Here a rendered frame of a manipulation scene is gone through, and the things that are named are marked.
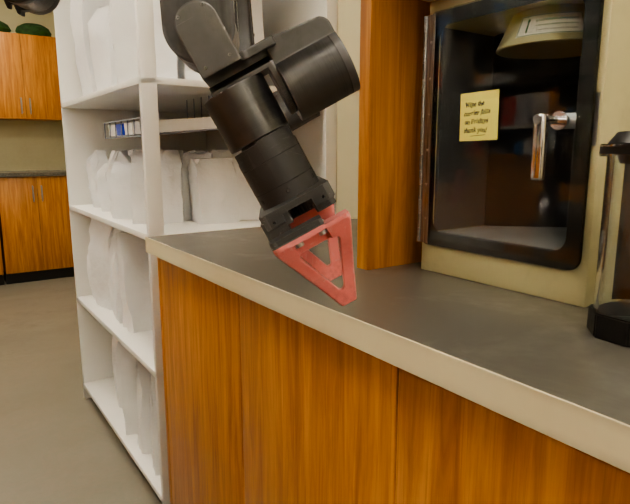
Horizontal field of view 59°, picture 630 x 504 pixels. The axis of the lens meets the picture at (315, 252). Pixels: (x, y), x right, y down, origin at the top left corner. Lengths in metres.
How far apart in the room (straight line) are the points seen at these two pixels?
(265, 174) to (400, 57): 0.64
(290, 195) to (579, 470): 0.37
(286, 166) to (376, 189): 0.57
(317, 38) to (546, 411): 0.39
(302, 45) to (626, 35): 0.52
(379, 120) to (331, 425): 0.53
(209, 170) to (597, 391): 1.49
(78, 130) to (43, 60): 3.09
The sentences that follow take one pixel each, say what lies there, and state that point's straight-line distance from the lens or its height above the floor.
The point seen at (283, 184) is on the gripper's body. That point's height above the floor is 1.13.
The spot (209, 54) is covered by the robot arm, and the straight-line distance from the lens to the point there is 0.47.
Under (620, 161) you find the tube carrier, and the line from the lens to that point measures 0.71.
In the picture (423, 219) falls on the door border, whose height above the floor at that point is 1.04.
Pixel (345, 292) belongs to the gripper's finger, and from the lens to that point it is 0.47.
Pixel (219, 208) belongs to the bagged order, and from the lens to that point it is 1.86.
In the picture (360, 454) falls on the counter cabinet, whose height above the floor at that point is 0.73.
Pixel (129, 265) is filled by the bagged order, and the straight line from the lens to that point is 2.09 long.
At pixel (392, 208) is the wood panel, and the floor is 1.05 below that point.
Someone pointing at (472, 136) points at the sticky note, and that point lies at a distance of 0.95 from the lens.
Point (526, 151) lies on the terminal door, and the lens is 0.89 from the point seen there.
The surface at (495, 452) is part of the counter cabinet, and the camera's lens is 0.67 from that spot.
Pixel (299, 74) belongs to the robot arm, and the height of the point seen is 1.22.
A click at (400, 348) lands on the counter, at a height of 0.93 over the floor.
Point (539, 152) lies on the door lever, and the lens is 0.82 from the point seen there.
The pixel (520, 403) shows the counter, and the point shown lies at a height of 0.92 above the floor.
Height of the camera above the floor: 1.16
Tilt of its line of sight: 10 degrees down
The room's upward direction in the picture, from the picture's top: straight up
